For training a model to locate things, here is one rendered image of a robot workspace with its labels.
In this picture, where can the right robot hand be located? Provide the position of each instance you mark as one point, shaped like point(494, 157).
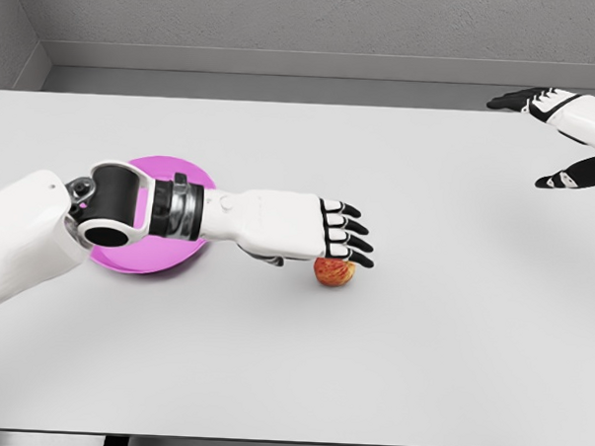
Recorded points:
point(578, 117)

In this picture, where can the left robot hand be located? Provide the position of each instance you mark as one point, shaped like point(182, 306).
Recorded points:
point(288, 220)

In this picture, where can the red yellow apple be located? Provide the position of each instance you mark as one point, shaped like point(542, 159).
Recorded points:
point(334, 272)

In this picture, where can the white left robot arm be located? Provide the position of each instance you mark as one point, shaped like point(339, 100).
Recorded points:
point(30, 231)

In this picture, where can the pink round plate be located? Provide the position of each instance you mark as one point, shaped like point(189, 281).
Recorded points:
point(150, 256)

